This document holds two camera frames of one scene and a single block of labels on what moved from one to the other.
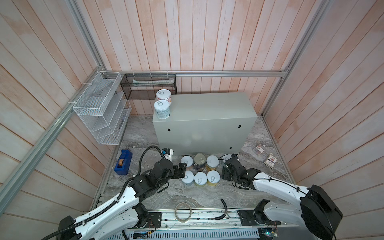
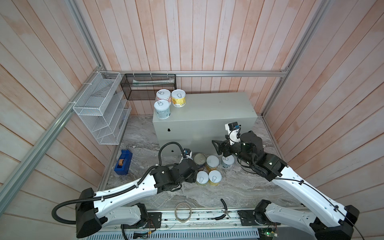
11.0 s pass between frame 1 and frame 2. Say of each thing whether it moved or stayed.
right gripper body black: moved
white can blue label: stayed
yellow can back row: stayed
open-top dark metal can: stayed
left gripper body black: moved
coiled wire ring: stayed
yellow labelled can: moved
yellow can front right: stayed
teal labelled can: stayed
